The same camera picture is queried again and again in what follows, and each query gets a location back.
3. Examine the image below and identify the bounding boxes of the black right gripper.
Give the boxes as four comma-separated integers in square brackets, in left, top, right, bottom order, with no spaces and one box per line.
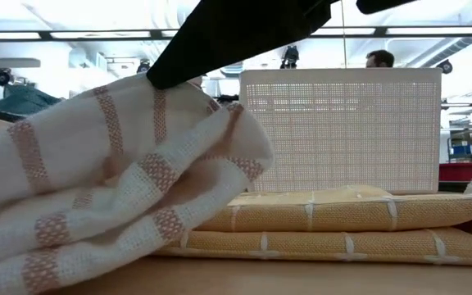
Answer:
[145,0,339,90]

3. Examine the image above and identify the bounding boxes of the white towel with brown stripes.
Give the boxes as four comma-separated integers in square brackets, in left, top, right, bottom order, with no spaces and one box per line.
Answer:
[0,73,276,295]

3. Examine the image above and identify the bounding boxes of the yellow checked towel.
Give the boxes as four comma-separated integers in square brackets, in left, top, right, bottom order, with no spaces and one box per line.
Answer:
[153,184,472,268]

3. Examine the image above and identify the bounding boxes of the white perforated plastic basket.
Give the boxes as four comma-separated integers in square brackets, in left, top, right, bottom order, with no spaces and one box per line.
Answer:
[238,67,443,195]

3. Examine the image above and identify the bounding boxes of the person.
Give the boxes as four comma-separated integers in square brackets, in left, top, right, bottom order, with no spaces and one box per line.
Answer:
[365,48,396,69]

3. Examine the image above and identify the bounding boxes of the teal cloth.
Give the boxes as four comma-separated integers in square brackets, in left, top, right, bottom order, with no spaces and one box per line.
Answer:
[0,84,63,116]

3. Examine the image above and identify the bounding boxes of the blue box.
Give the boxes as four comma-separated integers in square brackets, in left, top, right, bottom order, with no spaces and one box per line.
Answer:
[448,137,472,161]

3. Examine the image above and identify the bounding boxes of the red bin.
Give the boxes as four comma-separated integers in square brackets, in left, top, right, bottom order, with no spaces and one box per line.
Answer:
[438,161,472,183]

